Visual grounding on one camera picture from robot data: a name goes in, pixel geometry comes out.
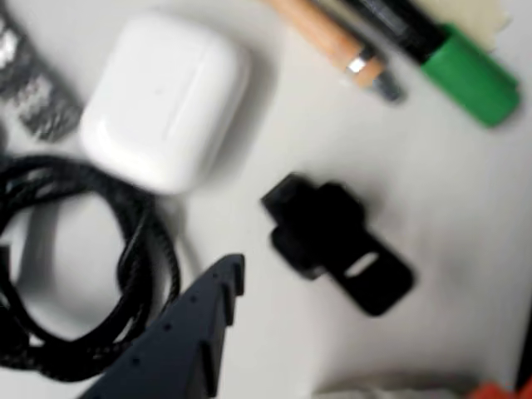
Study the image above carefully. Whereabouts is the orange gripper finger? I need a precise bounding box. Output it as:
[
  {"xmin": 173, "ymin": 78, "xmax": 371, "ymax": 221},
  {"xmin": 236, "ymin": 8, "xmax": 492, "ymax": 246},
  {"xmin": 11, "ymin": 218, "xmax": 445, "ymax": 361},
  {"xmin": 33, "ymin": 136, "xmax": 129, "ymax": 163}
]
[{"xmin": 471, "ymin": 381, "xmax": 532, "ymax": 399}]

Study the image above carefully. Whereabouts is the navy gripper finger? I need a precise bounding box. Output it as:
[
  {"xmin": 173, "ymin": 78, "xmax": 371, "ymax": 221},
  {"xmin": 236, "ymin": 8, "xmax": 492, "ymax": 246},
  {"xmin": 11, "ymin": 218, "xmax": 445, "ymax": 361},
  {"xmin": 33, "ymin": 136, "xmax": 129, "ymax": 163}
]
[{"xmin": 81, "ymin": 253, "xmax": 247, "ymax": 399}]

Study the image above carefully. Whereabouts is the black bike light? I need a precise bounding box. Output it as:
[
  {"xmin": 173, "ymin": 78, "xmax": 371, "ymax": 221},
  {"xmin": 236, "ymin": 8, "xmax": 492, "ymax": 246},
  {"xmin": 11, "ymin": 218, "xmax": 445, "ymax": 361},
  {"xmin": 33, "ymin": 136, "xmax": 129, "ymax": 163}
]
[{"xmin": 260, "ymin": 173, "xmax": 415, "ymax": 318}]

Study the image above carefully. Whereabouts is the black fabric bag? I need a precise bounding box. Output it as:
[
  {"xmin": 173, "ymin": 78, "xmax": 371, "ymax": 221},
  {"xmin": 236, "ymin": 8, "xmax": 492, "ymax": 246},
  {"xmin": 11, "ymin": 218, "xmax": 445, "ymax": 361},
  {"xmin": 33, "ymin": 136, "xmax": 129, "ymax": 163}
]
[{"xmin": 513, "ymin": 286, "xmax": 532, "ymax": 387}]

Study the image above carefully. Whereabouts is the clear dropper bottle white cap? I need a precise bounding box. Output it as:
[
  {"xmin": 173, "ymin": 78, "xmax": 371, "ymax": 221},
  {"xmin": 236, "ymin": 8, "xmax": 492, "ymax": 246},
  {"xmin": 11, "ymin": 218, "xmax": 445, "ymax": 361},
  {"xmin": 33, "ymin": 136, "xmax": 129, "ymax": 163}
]
[{"xmin": 315, "ymin": 369, "xmax": 479, "ymax": 399}]

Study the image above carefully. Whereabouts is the white earbuds case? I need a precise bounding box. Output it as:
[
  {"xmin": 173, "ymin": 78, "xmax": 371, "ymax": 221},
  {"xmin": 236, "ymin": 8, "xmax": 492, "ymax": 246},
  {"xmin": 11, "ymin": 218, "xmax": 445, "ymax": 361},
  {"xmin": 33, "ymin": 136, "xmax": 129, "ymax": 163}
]
[{"xmin": 78, "ymin": 12, "xmax": 254, "ymax": 195}]

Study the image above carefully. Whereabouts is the silver metal wristwatch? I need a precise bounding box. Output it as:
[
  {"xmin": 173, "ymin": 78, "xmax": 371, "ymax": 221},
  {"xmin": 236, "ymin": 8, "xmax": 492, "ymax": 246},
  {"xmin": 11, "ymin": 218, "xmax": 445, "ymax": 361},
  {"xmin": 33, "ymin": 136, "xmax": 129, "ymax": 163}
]
[{"xmin": 0, "ymin": 7, "xmax": 84, "ymax": 145}]

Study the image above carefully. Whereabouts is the green black marker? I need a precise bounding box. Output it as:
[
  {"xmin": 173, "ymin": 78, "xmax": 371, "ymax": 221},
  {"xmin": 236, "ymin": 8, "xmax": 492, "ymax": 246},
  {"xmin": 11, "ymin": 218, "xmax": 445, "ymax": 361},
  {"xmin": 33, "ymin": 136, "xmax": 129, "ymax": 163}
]
[{"xmin": 332, "ymin": 0, "xmax": 520, "ymax": 129}]

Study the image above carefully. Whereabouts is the wooden ballpoint pen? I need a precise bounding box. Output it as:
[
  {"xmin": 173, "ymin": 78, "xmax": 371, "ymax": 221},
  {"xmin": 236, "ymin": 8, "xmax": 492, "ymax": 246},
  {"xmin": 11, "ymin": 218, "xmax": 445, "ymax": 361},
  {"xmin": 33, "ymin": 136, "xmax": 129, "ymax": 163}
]
[{"xmin": 265, "ymin": 0, "xmax": 404, "ymax": 103}]

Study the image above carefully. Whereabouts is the black braided cable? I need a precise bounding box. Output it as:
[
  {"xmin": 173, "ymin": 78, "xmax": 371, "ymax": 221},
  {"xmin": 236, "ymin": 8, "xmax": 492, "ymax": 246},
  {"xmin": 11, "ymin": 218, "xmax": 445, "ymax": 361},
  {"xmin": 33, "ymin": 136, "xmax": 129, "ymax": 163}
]
[{"xmin": 0, "ymin": 153, "xmax": 183, "ymax": 383}]

